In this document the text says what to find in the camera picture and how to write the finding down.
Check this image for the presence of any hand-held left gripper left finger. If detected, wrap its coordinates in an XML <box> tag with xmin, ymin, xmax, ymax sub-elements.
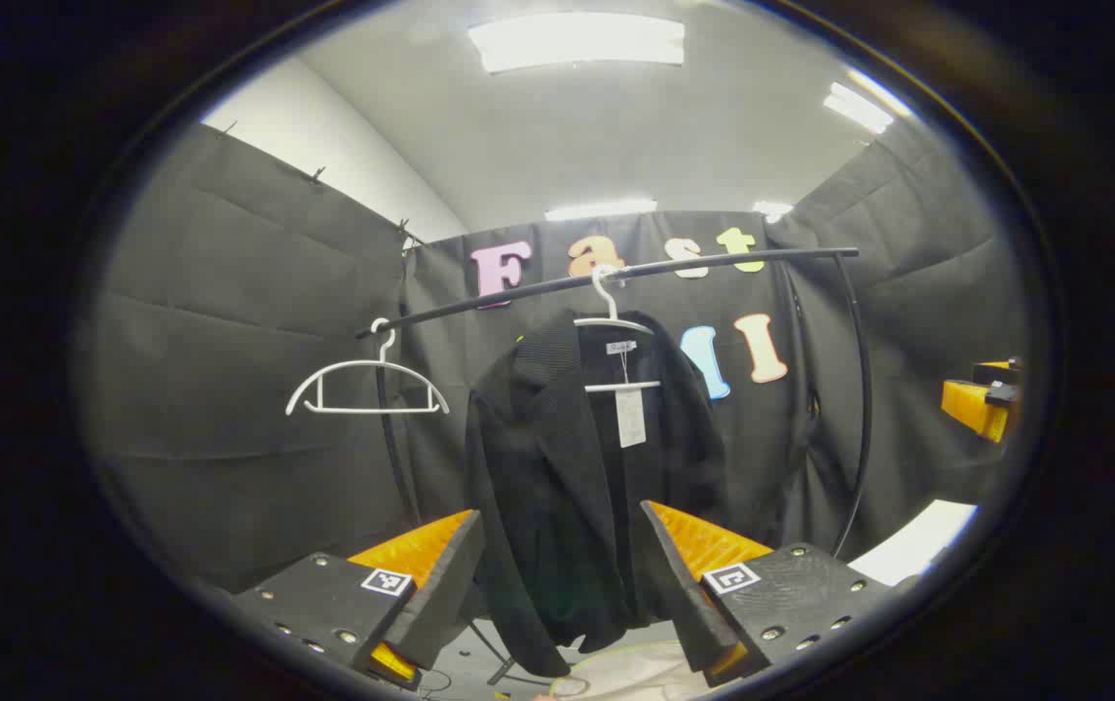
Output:
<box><xmin>231</xmin><ymin>508</ymin><xmax>486</xmax><ymax>692</ymax></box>

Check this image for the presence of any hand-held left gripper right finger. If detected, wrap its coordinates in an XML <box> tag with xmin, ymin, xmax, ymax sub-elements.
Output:
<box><xmin>640</xmin><ymin>500</ymin><xmax>897</xmax><ymax>688</ymax></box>

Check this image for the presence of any black jacket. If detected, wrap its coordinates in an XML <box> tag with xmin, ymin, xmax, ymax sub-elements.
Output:
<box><xmin>465</xmin><ymin>310</ymin><xmax>728</xmax><ymax>680</ymax></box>

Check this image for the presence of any white plastic hanger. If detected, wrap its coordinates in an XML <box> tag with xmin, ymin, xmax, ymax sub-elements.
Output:
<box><xmin>572</xmin><ymin>265</ymin><xmax>663</xmax><ymax>394</ymax></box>
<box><xmin>284</xmin><ymin>318</ymin><xmax>451</xmax><ymax>418</ymax></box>

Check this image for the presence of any black metal clothes rack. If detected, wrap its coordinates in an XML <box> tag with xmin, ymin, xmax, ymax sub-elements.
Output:
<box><xmin>354</xmin><ymin>246</ymin><xmax>874</xmax><ymax>687</ymax></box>

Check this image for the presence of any white panel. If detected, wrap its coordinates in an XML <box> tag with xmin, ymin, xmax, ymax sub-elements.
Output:
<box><xmin>847</xmin><ymin>499</ymin><xmax>979</xmax><ymax>587</ymax></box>

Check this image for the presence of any white paper garment tag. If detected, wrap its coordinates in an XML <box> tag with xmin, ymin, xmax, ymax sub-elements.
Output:
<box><xmin>615</xmin><ymin>389</ymin><xmax>648</xmax><ymax>449</ymax></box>

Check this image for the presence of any ceiling light panel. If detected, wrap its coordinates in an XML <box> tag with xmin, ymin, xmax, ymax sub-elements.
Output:
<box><xmin>822</xmin><ymin>82</ymin><xmax>897</xmax><ymax>135</ymax></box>
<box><xmin>467</xmin><ymin>12</ymin><xmax>687</xmax><ymax>75</ymax></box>

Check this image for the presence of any black backdrop cloth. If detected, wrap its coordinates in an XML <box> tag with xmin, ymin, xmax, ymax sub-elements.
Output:
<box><xmin>80</xmin><ymin>122</ymin><xmax>1030</xmax><ymax>595</ymax></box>

